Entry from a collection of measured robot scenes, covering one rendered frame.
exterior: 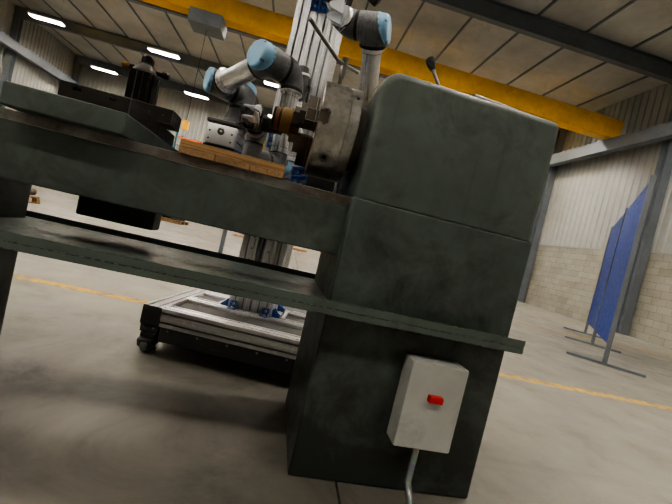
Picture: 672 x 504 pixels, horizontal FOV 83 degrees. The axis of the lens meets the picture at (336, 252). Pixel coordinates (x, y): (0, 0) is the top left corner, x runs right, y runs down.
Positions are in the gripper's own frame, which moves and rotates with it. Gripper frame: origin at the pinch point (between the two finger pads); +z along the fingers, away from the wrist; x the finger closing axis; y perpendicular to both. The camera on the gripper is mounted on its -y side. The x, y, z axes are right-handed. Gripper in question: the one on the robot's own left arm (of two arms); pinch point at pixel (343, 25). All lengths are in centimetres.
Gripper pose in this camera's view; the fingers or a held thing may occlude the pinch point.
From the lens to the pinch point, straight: 125.8
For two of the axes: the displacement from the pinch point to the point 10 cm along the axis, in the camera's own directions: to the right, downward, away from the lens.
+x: 1.9, -1.3, -9.7
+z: -2.0, 9.7, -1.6
